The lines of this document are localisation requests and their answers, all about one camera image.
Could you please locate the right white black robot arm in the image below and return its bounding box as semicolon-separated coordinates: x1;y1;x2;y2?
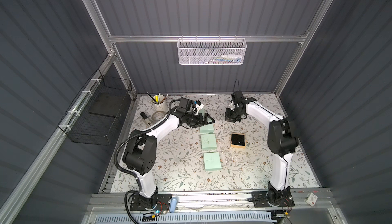
225;91;299;207

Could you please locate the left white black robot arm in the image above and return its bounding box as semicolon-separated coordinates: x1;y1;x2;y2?
113;97;215;199

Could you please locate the white pen holder cup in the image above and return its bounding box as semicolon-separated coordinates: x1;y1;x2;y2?
147;93;168;113

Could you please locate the white perforated front panel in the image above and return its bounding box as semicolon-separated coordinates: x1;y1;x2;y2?
93;211;273;224

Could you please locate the white wire wall basket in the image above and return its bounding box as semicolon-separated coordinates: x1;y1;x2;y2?
177;37;247;65

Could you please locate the black marker pen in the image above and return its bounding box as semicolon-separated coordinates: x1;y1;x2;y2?
140;112;152;127

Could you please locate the tan drawer tray black insert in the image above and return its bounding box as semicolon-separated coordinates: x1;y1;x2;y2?
230;133;246;148

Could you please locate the blue cylinder on rail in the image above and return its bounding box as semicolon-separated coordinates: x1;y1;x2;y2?
169;197;178;213

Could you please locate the black wire side basket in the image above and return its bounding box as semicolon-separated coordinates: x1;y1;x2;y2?
58;72;132;146

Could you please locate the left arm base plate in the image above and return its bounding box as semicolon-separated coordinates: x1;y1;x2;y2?
127;193;173;211

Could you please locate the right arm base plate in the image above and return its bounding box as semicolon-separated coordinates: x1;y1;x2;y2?
248;190;295;208

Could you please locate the white square tag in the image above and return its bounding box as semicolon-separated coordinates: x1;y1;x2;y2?
306;192;318;207

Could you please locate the mint jewelry box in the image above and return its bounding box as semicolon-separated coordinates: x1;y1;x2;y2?
200;124;214;134
204;152;222;172
201;133;217;150
196;104;204;113

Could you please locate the floral table mat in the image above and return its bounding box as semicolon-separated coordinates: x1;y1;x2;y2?
106;93;320;193

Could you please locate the clear tape roll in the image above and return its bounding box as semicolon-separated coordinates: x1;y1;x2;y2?
151;110;166;124

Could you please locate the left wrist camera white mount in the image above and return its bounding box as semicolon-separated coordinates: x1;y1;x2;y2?
193;100;204;114

